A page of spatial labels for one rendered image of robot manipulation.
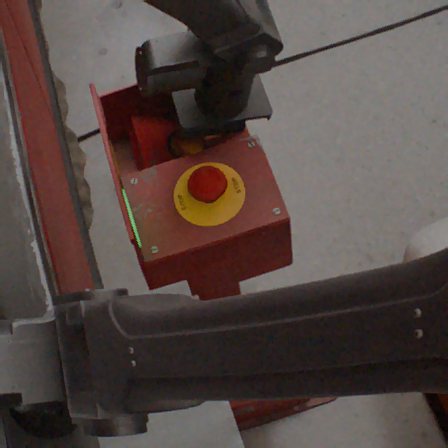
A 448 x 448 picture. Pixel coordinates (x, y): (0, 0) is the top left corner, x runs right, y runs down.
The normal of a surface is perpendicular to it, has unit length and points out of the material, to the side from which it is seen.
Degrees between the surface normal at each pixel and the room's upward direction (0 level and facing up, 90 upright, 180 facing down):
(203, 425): 0
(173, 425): 0
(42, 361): 35
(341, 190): 0
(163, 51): 13
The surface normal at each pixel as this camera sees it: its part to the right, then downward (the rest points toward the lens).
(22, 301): -0.08, -0.43
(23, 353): 0.45, -0.14
